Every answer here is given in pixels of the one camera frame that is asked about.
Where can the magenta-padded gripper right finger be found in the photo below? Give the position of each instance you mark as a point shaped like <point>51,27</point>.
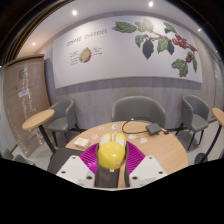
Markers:
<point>148,168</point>

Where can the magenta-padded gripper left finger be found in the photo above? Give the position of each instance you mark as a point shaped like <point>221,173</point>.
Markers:
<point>75,168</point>

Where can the small white box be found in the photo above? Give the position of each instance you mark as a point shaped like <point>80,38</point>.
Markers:
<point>81,142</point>

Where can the small black device box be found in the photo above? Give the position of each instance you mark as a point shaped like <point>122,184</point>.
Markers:
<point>153,128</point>

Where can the grey armchair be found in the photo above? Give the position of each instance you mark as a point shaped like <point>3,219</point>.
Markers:
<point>196,115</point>
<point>62,116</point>
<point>15,157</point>
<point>138,108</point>

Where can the round ceiling lights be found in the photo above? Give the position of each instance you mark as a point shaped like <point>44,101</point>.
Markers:
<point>74,12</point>

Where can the brown wall panel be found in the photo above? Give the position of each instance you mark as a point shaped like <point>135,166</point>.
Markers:
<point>25,100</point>

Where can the coffee plant wall mural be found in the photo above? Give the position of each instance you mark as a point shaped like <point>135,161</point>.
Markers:
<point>133,46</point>

